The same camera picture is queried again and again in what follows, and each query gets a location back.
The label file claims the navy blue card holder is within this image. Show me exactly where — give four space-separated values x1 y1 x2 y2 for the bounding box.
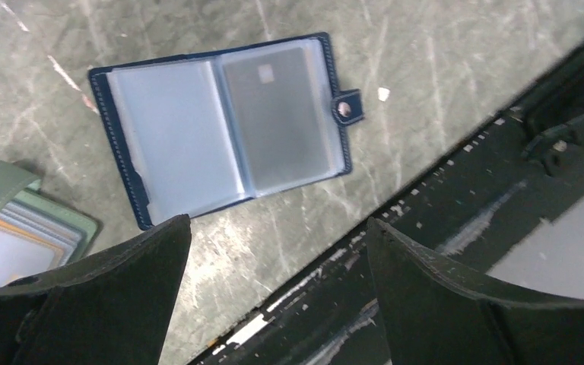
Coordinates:
87 32 365 230

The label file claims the grey card in holder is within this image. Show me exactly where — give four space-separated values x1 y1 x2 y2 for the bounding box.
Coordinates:
221 46 335 196

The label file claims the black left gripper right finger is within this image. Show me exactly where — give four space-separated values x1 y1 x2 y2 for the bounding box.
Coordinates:
367 218 584 364

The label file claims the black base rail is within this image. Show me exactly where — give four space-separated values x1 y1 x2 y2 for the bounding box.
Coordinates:
195 42 584 364

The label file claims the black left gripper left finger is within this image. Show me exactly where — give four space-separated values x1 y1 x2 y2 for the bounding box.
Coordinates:
0 214 192 364

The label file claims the green open card holder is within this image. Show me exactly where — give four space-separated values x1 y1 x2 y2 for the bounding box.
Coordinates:
0 161 99 287

